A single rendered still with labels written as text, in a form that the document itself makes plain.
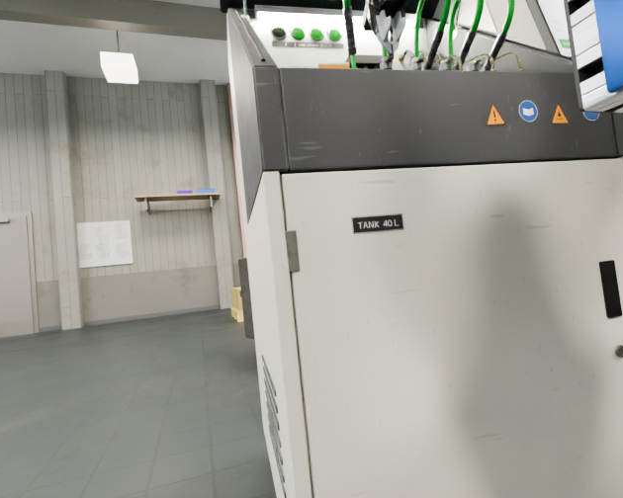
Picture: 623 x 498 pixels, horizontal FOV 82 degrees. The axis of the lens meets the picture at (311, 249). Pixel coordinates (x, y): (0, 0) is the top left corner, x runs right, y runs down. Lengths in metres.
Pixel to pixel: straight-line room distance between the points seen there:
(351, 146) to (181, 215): 7.28
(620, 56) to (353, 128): 0.38
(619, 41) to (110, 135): 8.23
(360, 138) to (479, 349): 0.39
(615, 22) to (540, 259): 0.49
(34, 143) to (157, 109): 2.29
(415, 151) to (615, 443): 0.61
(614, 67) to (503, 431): 0.56
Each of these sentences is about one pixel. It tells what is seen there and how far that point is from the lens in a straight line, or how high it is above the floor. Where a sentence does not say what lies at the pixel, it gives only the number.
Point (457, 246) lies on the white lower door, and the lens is 0.63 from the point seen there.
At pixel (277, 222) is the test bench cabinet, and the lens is 0.53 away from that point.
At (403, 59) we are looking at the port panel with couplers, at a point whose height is 1.30.
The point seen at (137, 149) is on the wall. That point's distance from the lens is 8.19.
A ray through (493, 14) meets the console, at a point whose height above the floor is 1.29.
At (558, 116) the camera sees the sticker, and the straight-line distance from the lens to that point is 0.82.
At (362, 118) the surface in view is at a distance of 0.61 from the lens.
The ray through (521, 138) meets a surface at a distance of 0.75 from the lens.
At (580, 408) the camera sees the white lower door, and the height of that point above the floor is 0.36.
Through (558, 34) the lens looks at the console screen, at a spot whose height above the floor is 1.22.
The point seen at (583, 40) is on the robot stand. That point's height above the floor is 0.77.
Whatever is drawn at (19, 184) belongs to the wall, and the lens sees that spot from 8.47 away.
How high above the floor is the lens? 0.64
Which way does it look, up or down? 3 degrees up
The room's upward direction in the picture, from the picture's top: 6 degrees counter-clockwise
